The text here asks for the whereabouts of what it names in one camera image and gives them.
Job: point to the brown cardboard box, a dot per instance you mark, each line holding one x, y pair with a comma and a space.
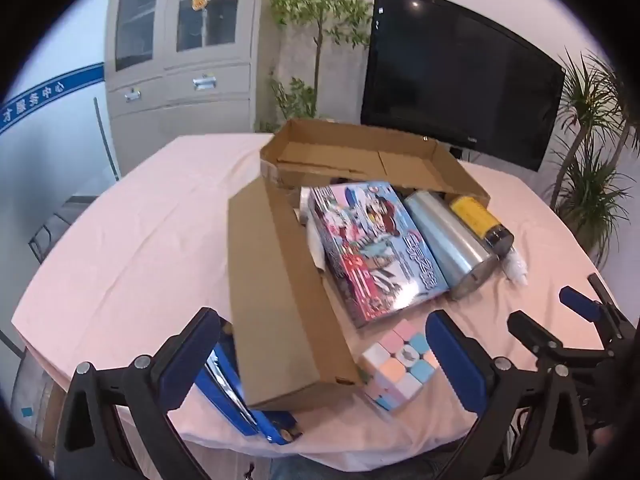
280, 285

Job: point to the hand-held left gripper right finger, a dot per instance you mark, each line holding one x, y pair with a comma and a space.
460, 365

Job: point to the silver blue thermos flask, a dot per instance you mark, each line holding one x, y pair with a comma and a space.
450, 240

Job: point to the colourful printed toy box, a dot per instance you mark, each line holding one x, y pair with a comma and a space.
375, 255

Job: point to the black chair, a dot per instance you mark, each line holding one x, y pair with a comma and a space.
45, 235

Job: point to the pastel puzzle cube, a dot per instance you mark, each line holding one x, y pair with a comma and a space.
395, 370

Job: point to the tall leafy potted tree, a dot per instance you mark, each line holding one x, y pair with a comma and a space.
320, 10

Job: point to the grey glass door cabinet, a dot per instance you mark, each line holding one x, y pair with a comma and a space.
200, 90

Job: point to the white handheld plastic device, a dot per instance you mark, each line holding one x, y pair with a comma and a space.
515, 267

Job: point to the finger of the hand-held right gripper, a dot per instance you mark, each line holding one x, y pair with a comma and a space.
580, 302
535, 335

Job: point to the spiky palm potted plant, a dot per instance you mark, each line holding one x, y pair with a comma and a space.
590, 190

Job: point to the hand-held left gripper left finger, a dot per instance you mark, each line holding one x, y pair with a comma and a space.
185, 360

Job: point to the black flat screen television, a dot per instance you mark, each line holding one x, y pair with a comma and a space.
460, 70

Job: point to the yellow bottle with black cap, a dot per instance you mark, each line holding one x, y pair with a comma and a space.
475, 217

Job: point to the yellow ornament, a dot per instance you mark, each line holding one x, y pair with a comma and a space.
200, 2

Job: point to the pink tablecloth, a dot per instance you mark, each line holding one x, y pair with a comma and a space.
150, 240

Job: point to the blue stapler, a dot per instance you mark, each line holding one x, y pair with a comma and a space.
235, 400

